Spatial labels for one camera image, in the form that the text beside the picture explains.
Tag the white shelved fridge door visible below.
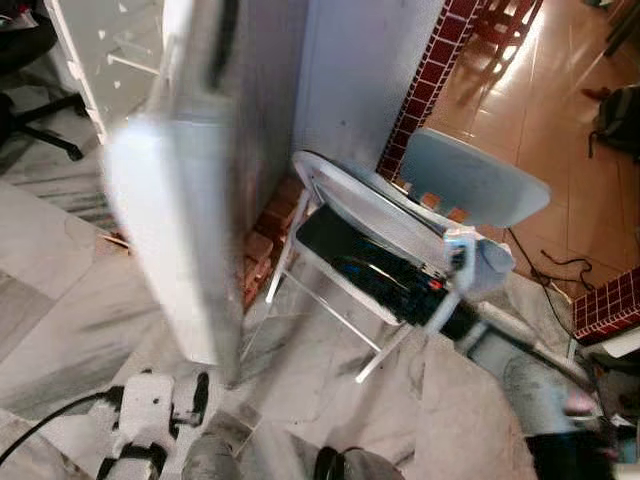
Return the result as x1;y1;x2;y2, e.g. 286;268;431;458
45;0;166;141

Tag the grey robot left leg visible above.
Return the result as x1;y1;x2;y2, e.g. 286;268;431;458
183;430;253;480

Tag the grey robot leg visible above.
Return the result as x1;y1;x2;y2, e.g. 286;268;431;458
313;447;406;480
183;430;253;480

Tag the white metal folding chair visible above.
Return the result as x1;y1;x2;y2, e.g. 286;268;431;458
265;150;516;386

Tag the orange brick stack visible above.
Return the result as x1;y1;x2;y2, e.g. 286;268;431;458
240;175;306;306

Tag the grey robot right leg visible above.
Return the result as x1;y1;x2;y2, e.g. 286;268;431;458
313;447;406;480

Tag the red tiled ledge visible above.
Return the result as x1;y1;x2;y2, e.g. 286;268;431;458
572;268;640;346

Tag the black bag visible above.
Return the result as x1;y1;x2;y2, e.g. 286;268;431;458
588;85;640;159

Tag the dark wooden chair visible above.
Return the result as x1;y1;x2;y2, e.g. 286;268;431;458
468;0;546;56

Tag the black office chair base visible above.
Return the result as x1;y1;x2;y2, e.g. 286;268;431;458
0;15;89;163

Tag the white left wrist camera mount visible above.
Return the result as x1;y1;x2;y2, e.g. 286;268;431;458
108;370;179;463

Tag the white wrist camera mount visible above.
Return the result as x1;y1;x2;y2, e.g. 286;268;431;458
425;230;481;333
108;370;179;463

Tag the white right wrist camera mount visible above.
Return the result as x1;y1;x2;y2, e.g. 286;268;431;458
425;230;481;333

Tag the black floor cable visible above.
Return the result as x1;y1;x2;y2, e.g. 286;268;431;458
505;228;599;299

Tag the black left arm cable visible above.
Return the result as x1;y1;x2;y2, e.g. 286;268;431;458
0;388;123;469

